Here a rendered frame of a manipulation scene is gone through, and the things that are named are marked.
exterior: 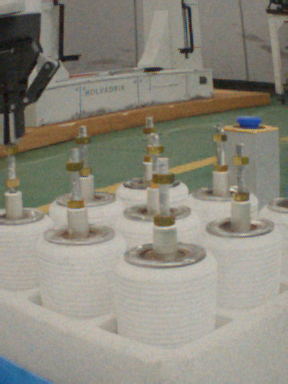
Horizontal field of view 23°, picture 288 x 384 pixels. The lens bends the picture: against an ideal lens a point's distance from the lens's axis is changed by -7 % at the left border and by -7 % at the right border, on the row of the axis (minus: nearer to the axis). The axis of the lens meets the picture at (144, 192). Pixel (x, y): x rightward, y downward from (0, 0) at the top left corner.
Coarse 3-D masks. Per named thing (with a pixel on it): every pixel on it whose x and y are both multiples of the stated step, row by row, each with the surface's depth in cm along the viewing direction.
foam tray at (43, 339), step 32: (0, 320) 78; (32, 320) 73; (64, 320) 72; (96, 320) 72; (224, 320) 72; (256, 320) 69; (0, 352) 80; (32, 352) 75; (64, 352) 70; (96, 352) 67; (128, 352) 64; (160, 352) 63; (192, 352) 63; (224, 352) 65; (256, 352) 70
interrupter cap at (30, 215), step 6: (0, 210) 88; (24, 210) 87; (30, 210) 88; (36, 210) 87; (0, 216) 85; (24, 216) 86; (30, 216) 85; (36, 216) 85; (42, 216) 84; (0, 222) 82; (6, 222) 82; (12, 222) 82; (18, 222) 82; (24, 222) 82; (30, 222) 82
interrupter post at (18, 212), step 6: (6, 192) 85; (18, 192) 85; (6, 198) 84; (12, 198) 84; (18, 198) 84; (6, 204) 84; (12, 204) 84; (18, 204) 84; (6, 210) 84; (12, 210) 84; (18, 210) 84; (6, 216) 85; (12, 216) 84; (18, 216) 84
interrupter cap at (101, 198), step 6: (96, 192) 96; (102, 192) 96; (108, 192) 96; (60, 198) 94; (66, 198) 93; (96, 198) 94; (102, 198) 93; (108, 198) 93; (114, 198) 92; (60, 204) 91; (66, 204) 90; (90, 204) 90; (96, 204) 90; (102, 204) 90
